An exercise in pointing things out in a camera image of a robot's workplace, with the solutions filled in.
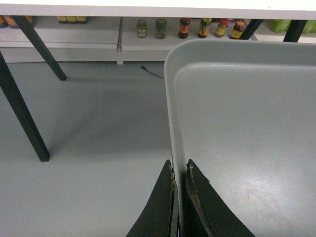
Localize grey rectangular serving tray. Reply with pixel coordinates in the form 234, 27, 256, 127
164, 39, 316, 237

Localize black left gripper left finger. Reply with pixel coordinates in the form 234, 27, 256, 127
127, 160, 178, 237

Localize yellow sauce jar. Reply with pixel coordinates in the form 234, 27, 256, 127
215, 18, 229, 38

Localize pickle jar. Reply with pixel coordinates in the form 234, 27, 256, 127
155, 19, 167, 40

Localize dark sauce bottle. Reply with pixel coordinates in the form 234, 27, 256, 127
178, 18, 191, 39

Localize white checkout table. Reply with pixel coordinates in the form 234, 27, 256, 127
0, 0, 316, 20

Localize green lid jar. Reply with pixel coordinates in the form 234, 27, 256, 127
137, 19, 147, 39

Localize black floor cable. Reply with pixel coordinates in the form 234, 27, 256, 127
141, 65, 165, 79

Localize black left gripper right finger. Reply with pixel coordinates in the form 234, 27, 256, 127
185, 159, 254, 237

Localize row of yellow green bottles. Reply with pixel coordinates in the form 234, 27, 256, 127
269, 19, 316, 34

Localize black table leg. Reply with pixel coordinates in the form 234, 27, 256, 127
0, 56, 50, 162
12, 15, 67, 81

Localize white store shelf unit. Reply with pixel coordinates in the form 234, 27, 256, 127
0, 15, 316, 65

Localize red chili jar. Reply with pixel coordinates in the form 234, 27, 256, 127
230, 20, 247, 40

